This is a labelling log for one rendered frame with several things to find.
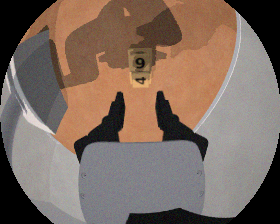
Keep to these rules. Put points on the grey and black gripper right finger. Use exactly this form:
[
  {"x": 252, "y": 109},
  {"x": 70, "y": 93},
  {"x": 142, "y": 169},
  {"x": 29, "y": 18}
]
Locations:
[{"x": 172, "y": 128}]

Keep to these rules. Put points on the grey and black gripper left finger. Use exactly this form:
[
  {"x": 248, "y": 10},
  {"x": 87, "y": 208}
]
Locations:
[{"x": 105, "y": 132}]

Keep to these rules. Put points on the tan number cube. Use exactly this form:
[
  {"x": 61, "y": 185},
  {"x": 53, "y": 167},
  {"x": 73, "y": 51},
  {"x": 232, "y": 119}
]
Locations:
[
  {"x": 140, "y": 61},
  {"x": 140, "y": 79}
]

